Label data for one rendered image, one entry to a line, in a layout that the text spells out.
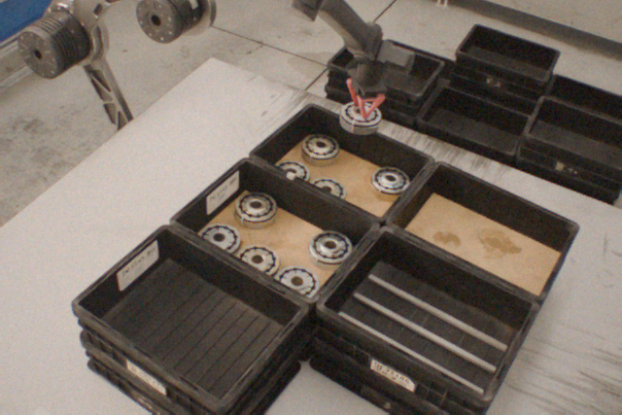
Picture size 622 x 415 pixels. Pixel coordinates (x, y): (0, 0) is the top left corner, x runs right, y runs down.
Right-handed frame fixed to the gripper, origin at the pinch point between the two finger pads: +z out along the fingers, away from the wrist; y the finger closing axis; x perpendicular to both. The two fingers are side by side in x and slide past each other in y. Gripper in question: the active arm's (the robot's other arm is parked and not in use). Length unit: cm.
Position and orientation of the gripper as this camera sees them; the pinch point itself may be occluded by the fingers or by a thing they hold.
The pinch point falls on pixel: (362, 110)
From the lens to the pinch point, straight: 181.0
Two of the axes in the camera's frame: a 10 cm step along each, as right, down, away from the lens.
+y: -3.4, -6.3, 6.9
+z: -1.2, 7.6, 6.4
